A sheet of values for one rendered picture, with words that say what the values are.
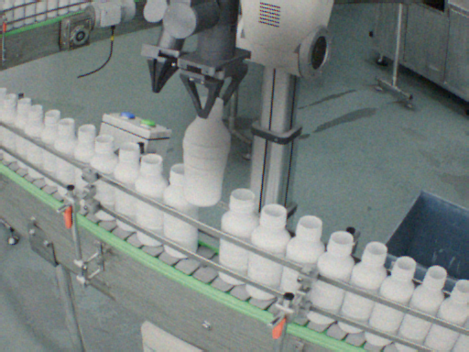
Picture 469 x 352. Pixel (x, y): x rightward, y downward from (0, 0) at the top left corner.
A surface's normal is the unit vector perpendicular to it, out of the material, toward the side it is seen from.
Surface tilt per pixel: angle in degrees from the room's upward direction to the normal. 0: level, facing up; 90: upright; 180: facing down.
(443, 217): 90
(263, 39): 90
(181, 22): 90
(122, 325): 0
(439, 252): 90
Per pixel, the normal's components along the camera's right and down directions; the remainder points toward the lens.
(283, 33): -0.55, 0.40
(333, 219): 0.07, -0.86
